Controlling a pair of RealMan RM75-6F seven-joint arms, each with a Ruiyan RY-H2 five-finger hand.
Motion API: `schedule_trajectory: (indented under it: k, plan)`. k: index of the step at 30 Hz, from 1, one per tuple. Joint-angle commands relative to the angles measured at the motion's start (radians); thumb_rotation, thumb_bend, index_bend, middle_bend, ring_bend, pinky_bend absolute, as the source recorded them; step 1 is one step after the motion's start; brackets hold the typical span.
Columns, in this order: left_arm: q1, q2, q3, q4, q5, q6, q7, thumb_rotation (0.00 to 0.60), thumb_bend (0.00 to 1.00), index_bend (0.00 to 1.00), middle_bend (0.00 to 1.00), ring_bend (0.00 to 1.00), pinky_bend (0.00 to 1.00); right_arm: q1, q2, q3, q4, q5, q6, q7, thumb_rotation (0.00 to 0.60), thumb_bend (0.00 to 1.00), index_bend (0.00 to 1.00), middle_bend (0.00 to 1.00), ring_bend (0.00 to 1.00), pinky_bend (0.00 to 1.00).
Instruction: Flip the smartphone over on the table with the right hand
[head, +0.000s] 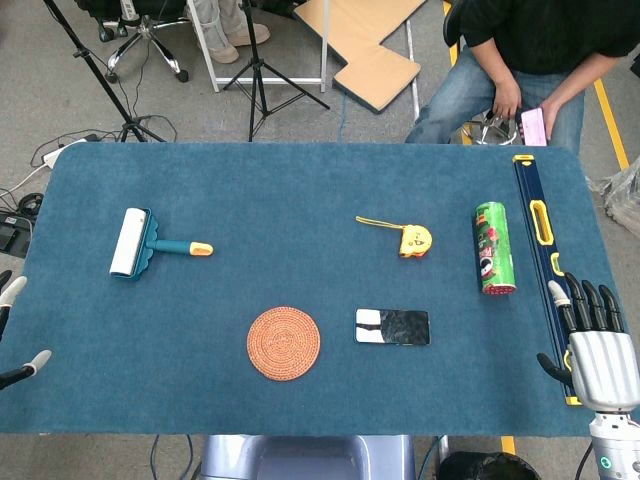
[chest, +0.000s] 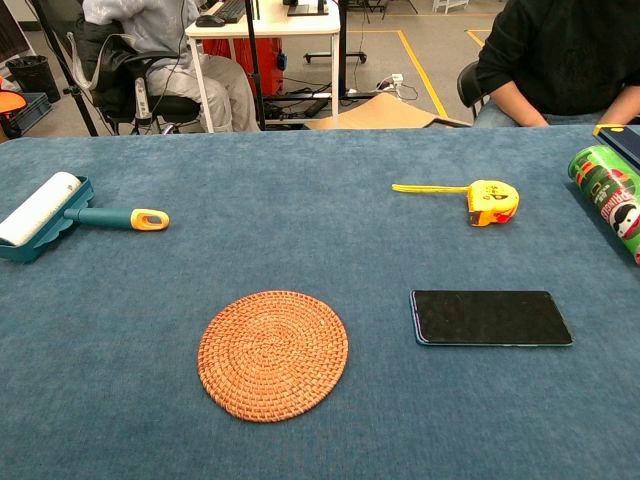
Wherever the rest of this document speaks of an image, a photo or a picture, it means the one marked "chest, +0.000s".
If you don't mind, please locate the black vertical pole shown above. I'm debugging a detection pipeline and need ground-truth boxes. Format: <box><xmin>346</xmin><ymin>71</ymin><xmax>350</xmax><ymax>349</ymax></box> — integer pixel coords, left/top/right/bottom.
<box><xmin>244</xmin><ymin>0</ymin><xmax>267</xmax><ymax>132</ymax></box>

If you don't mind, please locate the black smartphone with blue edge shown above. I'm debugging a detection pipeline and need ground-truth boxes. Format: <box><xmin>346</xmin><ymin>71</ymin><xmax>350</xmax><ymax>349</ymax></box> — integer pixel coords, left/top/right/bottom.
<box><xmin>410</xmin><ymin>289</ymin><xmax>575</xmax><ymax>348</ymax></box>

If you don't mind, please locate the round woven rattan coaster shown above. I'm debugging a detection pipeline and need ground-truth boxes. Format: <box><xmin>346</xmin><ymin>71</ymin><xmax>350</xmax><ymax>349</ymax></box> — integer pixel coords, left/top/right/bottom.
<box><xmin>197</xmin><ymin>290</ymin><xmax>350</xmax><ymax>424</ymax></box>

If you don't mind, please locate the blue velvet tablecloth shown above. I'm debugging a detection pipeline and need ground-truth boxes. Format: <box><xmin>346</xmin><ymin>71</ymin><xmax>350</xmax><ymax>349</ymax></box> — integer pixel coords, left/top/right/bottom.
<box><xmin>0</xmin><ymin>123</ymin><xmax>640</xmax><ymax>480</ymax></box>

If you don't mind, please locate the white desk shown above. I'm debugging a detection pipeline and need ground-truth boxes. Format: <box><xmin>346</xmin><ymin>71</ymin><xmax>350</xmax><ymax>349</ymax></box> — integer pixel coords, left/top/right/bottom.
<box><xmin>184</xmin><ymin>0</ymin><xmax>342</xmax><ymax>134</ymax></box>

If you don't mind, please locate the black keyboard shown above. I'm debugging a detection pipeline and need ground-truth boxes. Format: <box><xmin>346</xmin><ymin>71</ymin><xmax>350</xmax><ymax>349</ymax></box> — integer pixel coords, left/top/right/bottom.
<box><xmin>216</xmin><ymin>0</ymin><xmax>247</xmax><ymax>24</ymax></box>

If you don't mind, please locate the green Pringles can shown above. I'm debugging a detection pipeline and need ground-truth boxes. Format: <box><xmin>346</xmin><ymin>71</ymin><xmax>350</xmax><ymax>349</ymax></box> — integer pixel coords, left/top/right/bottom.
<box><xmin>567</xmin><ymin>144</ymin><xmax>640</xmax><ymax>266</ymax></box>

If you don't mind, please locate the red cabinet under desk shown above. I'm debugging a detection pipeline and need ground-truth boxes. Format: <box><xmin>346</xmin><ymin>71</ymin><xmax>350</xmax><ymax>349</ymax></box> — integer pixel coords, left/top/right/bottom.
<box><xmin>202</xmin><ymin>37</ymin><xmax>285</xmax><ymax>98</ymax></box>

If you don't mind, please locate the black waste bin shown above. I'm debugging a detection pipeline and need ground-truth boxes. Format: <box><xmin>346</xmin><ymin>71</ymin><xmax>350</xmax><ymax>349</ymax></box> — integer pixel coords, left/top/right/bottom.
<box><xmin>5</xmin><ymin>55</ymin><xmax>61</xmax><ymax>104</ymax></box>

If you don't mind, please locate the yellow tape measure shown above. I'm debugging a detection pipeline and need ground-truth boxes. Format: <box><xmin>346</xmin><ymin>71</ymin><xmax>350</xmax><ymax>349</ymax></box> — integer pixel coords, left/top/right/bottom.
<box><xmin>391</xmin><ymin>179</ymin><xmax>521</xmax><ymax>228</ymax></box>

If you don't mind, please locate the person in grey clothes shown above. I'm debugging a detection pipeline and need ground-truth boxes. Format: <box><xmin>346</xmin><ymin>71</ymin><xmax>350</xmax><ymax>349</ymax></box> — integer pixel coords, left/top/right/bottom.
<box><xmin>82</xmin><ymin>0</ymin><xmax>261</xmax><ymax>134</ymax></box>

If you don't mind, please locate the person in black sweater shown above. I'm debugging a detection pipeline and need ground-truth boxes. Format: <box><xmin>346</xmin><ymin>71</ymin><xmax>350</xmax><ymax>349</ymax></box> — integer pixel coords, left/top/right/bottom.
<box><xmin>472</xmin><ymin>0</ymin><xmax>640</xmax><ymax>128</ymax></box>

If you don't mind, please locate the black tripod stand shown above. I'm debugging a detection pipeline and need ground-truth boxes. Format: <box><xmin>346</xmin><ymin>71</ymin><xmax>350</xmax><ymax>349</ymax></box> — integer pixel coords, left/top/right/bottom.
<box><xmin>30</xmin><ymin>0</ymin><xmax>100</xmax><ymax>138</ymax></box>

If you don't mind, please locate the orange object at edge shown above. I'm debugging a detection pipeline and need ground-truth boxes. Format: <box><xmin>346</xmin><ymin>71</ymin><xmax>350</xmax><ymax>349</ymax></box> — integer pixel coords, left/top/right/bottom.
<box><xmin>0</xmin><ymin>75</ymin><xmax>29</xmax><ymax>141</ymax></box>

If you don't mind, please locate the black chair behind table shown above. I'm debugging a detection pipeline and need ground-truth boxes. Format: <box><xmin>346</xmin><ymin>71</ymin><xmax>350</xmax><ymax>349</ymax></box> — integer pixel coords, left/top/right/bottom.
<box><xmin>456</xmin><ymin>60</ymin><xmax>491</xmax><ymax>120</ymax></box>

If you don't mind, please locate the black office chair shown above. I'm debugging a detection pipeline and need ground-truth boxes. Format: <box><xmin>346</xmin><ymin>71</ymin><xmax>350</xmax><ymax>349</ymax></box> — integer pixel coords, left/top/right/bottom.
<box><xmin>66</xmin><ymin>19</ymin><xmax>207</xmax><ymax>136</ymax></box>

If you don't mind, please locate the black rolling stand base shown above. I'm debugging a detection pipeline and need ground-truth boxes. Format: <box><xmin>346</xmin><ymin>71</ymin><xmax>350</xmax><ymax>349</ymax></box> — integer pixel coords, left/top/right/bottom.
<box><xmin>303</xmin><ymin>0</ymin><xmax>368</xmax><ymax>65</ymax></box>

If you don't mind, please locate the blue plastic crate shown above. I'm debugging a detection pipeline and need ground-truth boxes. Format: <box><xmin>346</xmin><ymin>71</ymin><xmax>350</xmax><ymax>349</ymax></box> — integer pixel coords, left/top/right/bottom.
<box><xmin>9</xmin><ymin>92</ymin><xmax>53</xmax><ymax>136</ymax></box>

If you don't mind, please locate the dark blue box yellow tab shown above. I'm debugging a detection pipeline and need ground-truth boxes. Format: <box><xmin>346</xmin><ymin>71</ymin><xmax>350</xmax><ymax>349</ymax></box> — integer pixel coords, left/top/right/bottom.
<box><xmin>592</xmin><ymin>123</ymin><xmax>640</xmax><ymax>173</ymax></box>

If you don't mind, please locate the teal lint roller with holder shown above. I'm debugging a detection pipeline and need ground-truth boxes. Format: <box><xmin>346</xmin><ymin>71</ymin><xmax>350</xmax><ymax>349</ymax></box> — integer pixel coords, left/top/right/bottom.
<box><xmin>0</xmin><ymin>171</ymin><xmax>171</xmax><ymax>265</ymax></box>

